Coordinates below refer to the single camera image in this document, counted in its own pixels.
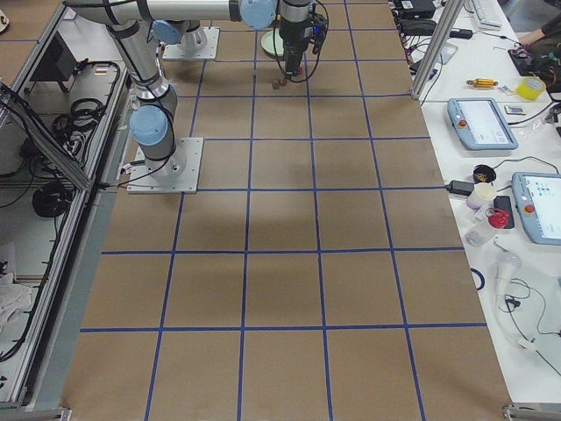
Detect black box left shelf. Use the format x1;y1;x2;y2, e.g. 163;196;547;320
31;32;78;93

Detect white paper cup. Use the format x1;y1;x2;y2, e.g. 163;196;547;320
466;182;497;210

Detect black phone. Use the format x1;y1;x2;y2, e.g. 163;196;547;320
494;196;515;229

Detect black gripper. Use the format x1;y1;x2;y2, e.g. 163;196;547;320
283;40;305;75

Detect teach pendant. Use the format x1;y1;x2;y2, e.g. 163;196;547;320
447;97;519;150
511;172;560;246

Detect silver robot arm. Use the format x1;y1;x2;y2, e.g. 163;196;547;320
65;1;240;180
138;1;328;80

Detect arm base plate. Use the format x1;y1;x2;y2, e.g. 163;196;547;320
163;26;220;61

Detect yellow tape roll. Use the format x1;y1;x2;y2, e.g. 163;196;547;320
515;76;546;101

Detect red round object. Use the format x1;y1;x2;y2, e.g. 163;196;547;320
486;208;508;229

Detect white handheld device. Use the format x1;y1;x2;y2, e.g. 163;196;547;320
494;253;522;306

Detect coiled black cables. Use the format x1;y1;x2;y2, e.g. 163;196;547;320
32;180;71;219

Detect near teach pendant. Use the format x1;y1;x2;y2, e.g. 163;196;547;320
511;172;560;246

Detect black power adapter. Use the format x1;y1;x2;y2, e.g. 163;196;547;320
444;180;475;196

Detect far teach pendant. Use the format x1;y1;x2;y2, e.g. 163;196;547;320
447;97;519;150

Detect gold cylinder part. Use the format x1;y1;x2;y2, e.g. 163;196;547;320
466;78;498;89

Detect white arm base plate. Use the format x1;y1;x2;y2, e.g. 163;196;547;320
126;138;203;194

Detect aluminium frame post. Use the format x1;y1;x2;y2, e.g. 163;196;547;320
410;0;463;100

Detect black round bowl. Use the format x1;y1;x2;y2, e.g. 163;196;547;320
472;164;497;183

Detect light green plate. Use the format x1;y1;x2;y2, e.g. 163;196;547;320
260;31;284;59

